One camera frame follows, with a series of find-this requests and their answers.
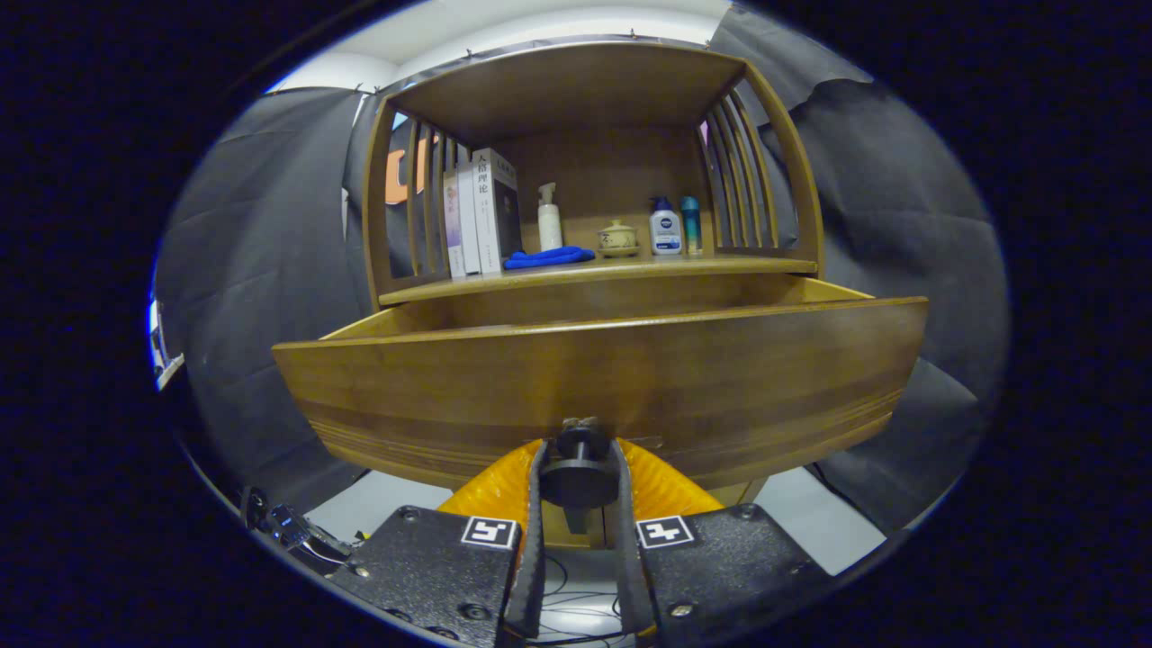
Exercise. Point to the pale purple book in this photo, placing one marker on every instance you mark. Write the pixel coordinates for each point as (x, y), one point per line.
(452, 229)

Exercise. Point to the printed display board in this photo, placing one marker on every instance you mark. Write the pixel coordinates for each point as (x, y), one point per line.
(162, 360)

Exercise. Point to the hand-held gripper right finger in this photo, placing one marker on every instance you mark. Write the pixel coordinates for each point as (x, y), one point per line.
(630, 576)

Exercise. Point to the white book with dark cover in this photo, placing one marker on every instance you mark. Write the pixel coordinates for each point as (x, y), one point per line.
(490, 216)

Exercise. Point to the wooden countertop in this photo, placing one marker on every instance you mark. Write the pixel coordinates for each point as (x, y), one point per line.
(630, 267)

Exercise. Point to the wooden cabinet with slatted hutch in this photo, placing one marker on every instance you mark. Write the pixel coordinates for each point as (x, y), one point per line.
(612, 171)

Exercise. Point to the wooden drawer with dark knob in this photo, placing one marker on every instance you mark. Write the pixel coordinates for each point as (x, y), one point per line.
(630, 378)

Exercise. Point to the slim teal bottle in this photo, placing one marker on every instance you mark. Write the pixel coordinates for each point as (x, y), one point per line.
(691, 225)

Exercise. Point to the beige lidded tea cup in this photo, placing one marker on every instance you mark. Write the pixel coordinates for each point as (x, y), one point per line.
(618, 238)

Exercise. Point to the white lotion bottle blue cap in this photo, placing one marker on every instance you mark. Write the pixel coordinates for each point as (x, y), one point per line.
(666, 234)

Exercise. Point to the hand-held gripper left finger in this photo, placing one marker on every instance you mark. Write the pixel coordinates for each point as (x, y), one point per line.
(531, 576)

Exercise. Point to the white pump bottle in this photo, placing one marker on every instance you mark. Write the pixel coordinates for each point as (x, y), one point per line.
(550, 229)

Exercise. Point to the black metal device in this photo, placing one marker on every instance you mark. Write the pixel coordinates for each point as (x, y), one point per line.
(297, 531)

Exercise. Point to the blue folded cloth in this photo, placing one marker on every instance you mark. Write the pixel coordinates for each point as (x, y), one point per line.
(544, 259)

